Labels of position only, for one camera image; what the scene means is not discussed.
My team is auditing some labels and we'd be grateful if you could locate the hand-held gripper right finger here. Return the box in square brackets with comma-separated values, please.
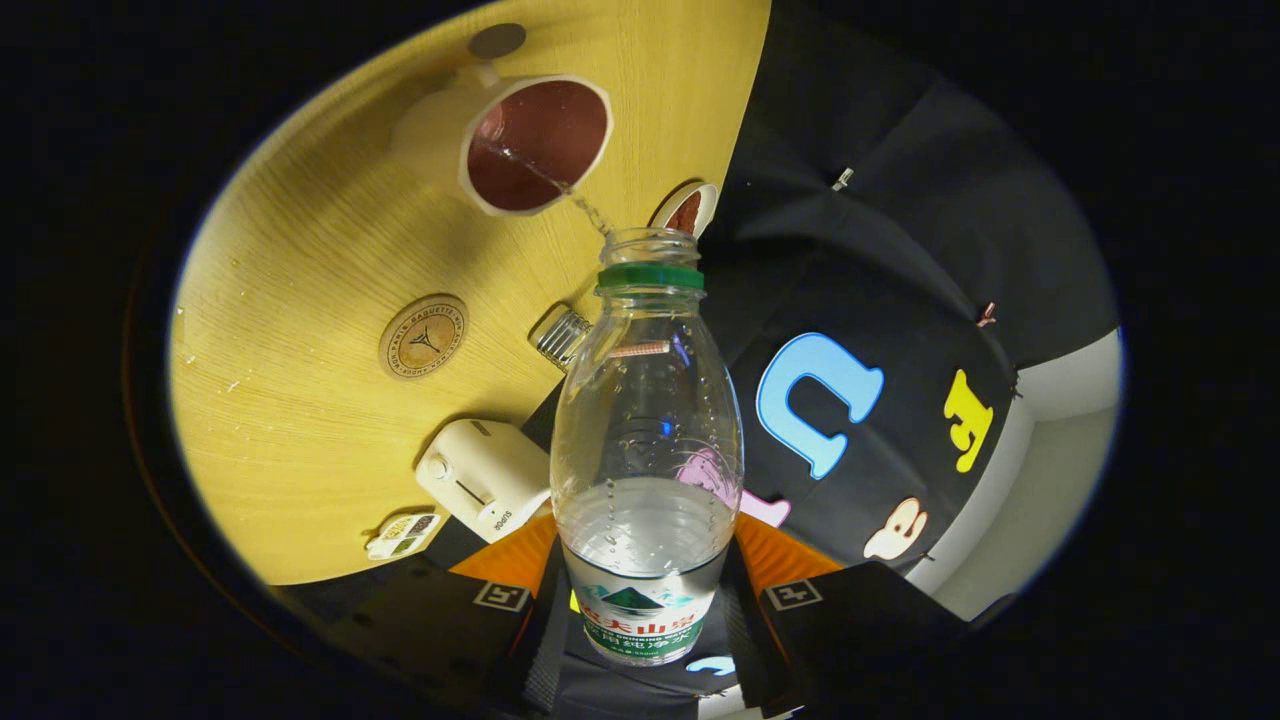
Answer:
[722, 510, 971, 717]

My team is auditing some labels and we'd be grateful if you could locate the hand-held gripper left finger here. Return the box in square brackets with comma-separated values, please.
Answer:
[320, 513, 573, 717]

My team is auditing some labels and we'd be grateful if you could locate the clear plastic bottle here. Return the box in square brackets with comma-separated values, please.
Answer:
[550, 228, 746, 667]

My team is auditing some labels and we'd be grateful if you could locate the round cork coaster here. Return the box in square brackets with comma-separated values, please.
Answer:
[378, 293, 469, 381]

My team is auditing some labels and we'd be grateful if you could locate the beige cup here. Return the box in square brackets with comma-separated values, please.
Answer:
[390, 62, 613, 218]

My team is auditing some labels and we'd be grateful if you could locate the white divided dish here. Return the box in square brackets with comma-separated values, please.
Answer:
[365, 512, 443, 561]

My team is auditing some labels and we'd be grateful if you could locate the white toaster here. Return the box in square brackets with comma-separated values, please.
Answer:
[415, 419, 553, 544]

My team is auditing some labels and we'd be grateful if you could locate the black backdrop cloth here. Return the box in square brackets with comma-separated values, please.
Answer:
[270, 0, 1119, 719]

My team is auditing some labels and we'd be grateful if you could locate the wooden table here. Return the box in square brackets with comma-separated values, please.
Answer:
[168, 0, 773, 586]

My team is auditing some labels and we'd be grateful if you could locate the white round plate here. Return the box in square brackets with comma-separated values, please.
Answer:
[648, 180, 719, 239]

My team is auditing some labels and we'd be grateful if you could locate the wire mesh holder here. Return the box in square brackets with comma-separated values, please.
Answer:
[528, 303, 593, 371]

